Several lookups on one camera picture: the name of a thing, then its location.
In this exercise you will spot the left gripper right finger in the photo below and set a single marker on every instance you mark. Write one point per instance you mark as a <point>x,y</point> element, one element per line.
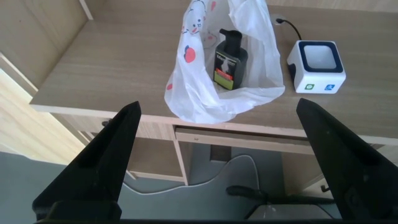
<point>345,161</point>

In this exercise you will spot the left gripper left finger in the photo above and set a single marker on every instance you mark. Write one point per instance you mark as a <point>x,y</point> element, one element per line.
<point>99,168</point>

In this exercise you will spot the white barcode scanner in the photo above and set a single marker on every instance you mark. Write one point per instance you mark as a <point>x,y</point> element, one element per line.
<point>317,70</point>

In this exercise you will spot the white printed plastic bag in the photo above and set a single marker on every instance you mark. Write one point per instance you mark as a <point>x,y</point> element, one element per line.
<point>199,90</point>

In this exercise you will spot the wooden drawer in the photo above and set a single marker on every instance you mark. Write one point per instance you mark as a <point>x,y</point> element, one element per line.
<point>242,140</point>

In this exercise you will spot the wooden counter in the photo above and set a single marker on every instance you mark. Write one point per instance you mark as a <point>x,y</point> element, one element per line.
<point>112,62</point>

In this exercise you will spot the black pump bottle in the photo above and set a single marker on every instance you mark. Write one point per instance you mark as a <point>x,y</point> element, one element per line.
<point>229,62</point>

